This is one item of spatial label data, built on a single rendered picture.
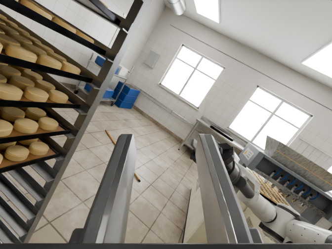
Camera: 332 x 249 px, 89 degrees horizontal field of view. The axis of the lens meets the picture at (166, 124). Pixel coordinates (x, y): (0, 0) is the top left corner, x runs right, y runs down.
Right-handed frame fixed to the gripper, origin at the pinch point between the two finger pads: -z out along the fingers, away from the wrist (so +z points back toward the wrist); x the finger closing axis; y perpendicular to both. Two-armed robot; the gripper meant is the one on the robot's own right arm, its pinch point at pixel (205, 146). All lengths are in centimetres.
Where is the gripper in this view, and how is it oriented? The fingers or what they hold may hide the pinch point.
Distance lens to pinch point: 47.6
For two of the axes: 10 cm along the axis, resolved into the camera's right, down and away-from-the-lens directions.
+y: -2.5, 7.9, -5.6
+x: 7.9, -1.6, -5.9
